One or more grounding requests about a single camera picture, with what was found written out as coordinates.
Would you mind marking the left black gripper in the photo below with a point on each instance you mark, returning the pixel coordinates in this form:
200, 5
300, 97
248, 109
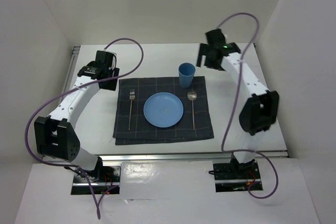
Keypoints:
111, 85

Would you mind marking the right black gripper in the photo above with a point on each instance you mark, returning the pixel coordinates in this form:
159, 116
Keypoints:
205, 50

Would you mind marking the blue plastic cup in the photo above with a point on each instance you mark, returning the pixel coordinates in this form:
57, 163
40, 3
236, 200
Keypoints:
186, 72

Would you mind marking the silver fork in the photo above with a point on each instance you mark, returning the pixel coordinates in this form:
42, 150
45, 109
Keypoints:
131, 97

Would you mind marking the dark grey checked cloth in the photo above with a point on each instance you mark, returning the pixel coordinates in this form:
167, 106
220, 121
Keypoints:
142, 132

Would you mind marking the blue plastic plate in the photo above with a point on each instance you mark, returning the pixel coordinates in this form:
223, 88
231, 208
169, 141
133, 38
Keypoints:
163, 109

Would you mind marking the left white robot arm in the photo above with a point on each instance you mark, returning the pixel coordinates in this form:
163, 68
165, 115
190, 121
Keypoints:
55, 134

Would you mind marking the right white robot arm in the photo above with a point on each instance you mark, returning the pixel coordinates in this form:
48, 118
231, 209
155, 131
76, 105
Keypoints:
260, 105

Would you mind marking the aluminium left rail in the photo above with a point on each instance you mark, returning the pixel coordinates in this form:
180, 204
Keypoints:
71, 68

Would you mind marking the aluminium rail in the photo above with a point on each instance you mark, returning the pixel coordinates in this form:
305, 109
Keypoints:
71, 68
164, 157

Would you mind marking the aluminium front rail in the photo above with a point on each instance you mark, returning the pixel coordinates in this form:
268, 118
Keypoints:
164, 157

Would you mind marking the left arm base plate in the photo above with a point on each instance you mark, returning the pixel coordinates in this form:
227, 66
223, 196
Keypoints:
106, 180

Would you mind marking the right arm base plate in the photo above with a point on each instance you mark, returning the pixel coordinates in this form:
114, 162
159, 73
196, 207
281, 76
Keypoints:
233, 176

